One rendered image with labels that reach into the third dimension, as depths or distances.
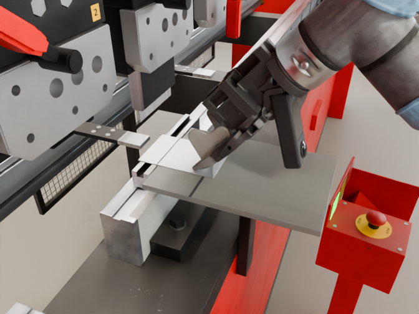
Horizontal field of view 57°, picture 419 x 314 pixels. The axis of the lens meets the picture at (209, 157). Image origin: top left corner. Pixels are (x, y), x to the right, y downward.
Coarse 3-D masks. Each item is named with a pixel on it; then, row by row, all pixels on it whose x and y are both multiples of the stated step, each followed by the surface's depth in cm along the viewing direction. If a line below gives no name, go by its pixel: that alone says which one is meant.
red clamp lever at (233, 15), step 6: (228, 0) 62; (234, 0) 62; (240, 0) 62; (228, 6) 63; (234, 6) 62; (240, 6) 63; (228, 12) 63; (234, 12) 63; (240, 12) 63; (228, 18) 64; (234, 18) 63; (240, 18) 64; (228, 24) 64; (234, 24) 64; (240, 24) 65; (228, 30) 65; (234, 30) 64; (228, 36) 65; (234, 36) 65
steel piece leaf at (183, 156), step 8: (176, 144) 66; (184, 144) 66; (168, 152) 64; (176, 152) 64; (184, 152) 64; (192, 152) 64; (168, 160) 62; (176, 160) 62; (184, 160) 62; (192, 160) 62; (224, 160) 62; (176, 168) 60; (184, 168) 60; (192, 168) 60; (208, 168) 60; (216, 168) 59; (208, 176) 59
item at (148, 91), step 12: (168, 60) 59; (144, 72) 53; (156, 72) 56; (168, 72) 60; (132, 84) 53; (144, 84) 54; (156, 84) 57; (168, 84) 60; (132, 96) 55; (144, 96) 54; (156, 96) 57; (168, 96) 63; (144, 108) 55
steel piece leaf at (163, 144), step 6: (162, 138) 68; (168, 138) 68; (174, 138) 68; (156, 144) 66; (162, 144) 66; (168, 144) 66; (174, 144) 66; (150, 150) 65; (156, 150) 65; (162, 150) 65; (168, 150) 65; (144, 156) 63; (150, 156) 63; (156, 156) 63; (162, 156) 63; (150, 162) 62; (156, 162) 62
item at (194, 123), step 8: (184, 120) 74; (192, 120) 73; (176, 128) 71; (184, 128) 71; (176, 136) 69; (136, 168) 61; (144, 168) 62; (136, 176) 61; (144, 176) 60; (136, 184) 62
